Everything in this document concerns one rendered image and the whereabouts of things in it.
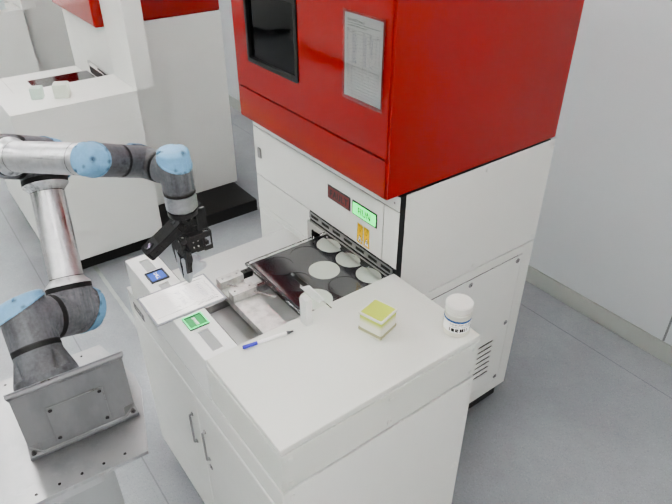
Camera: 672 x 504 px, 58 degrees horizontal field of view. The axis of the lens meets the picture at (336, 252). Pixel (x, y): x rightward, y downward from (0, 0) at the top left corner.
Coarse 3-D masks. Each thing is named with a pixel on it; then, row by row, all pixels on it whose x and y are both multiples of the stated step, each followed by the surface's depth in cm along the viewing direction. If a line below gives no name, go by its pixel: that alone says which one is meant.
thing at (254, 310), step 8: (232, 288) 189; (256, 296) 186; (232, 304) 184; (240, 304) 182; (248, 304) 182; (256, 304) 182; (264, 304) 182; (240, 312) 181; (248, 312) 179; (256, 312) 179; (264, 312) 179; (272, 312) 179; (248, 320) 178; (256, 320) 176; (264, 320) 176; (272, 320) 176; (280, 320) 176; (256, 328) 174; (264, 328) 173; (272, 328) 173
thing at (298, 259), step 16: (272, 256) 200; (288, 256) 200; (304, 256) 200; (320, 256) 200; (272, 272) 193; (288, 272) 193; (304, 272) 193; (352, 272) 193; (288, 288) 186; (320, 288) 186; (336, 288) 186; (352, 288) 186
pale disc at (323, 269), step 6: (312, 264) 196; (318, 264) 196; (324, 264) 196; (330, 264) 196; (336, 264) 196; (312, 270) 194; (318, 270) 194; (324, 270) 194; (330, 270) 194; (336, 270) 194; (318, 276) 191; (324, 276) 191; (330, 276) 191
